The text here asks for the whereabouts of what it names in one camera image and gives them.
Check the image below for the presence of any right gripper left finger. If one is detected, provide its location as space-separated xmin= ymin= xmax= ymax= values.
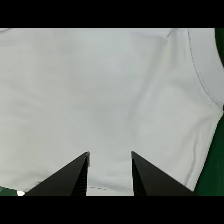
xmin=23 ymin=151 xmax=91 ymax=197

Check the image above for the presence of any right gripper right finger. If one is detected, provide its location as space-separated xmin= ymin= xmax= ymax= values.
xmin=130 ymin=150 xmax=197 ymax=197

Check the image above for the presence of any white T-shirt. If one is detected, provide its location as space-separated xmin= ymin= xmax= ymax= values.
xmin=0 ymin=27 xmax=224 ymax=197

